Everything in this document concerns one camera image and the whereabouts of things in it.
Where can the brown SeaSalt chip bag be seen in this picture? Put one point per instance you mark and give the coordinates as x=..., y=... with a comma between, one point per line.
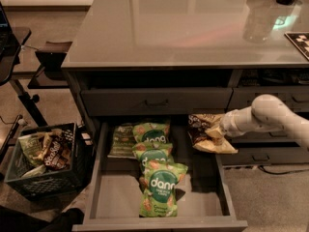
x=197, y=125

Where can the dark wooden stool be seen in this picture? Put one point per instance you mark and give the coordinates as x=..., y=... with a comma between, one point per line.
x=49, y=74

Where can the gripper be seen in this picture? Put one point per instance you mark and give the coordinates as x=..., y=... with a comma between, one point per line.
x=230, y=122

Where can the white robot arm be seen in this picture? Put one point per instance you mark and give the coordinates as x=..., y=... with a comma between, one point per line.
x=265, y=114

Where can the pale bag in crate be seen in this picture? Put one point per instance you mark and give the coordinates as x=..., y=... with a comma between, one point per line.
x=35, y=171

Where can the brown chip bag in crate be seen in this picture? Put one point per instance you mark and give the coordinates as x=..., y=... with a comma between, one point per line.
x=57, y=156

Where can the grey bottom right drawer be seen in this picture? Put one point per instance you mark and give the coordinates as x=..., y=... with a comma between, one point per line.
x=266, y=156

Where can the black desk with stand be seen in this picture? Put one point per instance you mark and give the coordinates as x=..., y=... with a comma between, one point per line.
x=12, y=39

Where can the grey top left drawer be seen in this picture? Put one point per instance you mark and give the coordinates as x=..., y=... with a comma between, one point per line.
x=155, y=101

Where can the rear green Dang chip bag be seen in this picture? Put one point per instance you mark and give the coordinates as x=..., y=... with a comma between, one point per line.
x=151, y=132

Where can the dark green snack bag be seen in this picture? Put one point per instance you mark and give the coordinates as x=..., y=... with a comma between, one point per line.
x=122, y=142

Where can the middle green Dang chip bag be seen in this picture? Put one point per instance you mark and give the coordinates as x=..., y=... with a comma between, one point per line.
x=145, y=151

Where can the green dang chip bag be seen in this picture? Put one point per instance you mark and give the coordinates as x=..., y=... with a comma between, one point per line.
x=151, y=132
x=159, y=194
x=145, y=151

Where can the green snack bag in crate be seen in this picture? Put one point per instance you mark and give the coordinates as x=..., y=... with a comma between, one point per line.
x=31, y=145

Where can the open grey middle drawer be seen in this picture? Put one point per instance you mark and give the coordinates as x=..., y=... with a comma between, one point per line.
x=199, y=202

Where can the grey top right drawer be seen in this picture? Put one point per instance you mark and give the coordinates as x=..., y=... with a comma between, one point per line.
x=295, y=97

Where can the grey cabinet with counter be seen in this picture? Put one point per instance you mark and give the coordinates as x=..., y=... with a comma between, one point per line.
x=125, y=44

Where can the dark plastic crate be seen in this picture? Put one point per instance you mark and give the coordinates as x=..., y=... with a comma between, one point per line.
x=50, y=182

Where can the black white fiducial marker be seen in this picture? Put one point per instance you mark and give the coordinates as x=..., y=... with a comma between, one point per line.
x=301, y=41

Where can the front green Dang chip bag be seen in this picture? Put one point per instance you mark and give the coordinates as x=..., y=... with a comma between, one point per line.
x=159, y=194

